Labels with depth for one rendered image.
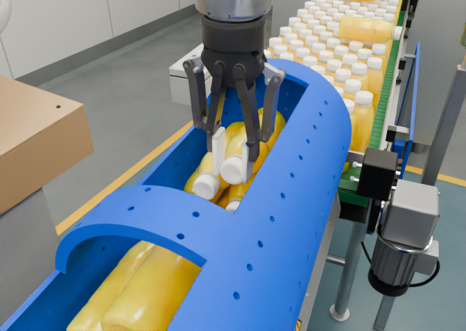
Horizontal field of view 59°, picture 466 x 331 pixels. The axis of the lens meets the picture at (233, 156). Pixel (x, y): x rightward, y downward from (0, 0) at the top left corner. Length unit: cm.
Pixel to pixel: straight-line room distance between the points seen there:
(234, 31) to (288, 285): 28
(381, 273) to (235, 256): 86
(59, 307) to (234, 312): 26
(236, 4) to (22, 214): 69
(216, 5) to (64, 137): 52
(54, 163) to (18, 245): 22
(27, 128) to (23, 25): 293
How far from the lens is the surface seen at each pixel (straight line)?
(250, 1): 47
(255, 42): 50
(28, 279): 108
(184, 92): 110
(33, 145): 86
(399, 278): 124
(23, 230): 101
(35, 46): 386
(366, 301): 196
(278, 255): 45
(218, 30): 48
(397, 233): 112
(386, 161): 94
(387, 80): 159
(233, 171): 61
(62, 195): 255
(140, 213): 42
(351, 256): 160
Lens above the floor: 151
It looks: 34 degrees down
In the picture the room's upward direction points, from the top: straight up
